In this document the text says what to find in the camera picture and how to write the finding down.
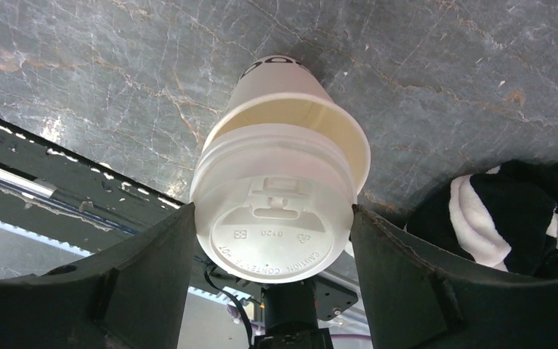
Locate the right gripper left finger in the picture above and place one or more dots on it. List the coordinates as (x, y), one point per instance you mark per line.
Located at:
(131, 295)

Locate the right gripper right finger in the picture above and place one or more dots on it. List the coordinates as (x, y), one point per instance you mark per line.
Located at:
(417, 295)

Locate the white plastic cup lid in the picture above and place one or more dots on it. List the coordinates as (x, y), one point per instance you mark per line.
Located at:
(273, 202)

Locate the white paper coffee cup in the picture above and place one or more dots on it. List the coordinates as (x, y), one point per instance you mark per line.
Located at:
(280, 90)

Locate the black white striped cloth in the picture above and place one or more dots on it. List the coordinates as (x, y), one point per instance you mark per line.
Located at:
(505, 218)

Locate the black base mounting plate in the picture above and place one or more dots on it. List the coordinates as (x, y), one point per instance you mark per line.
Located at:
(68, 200)

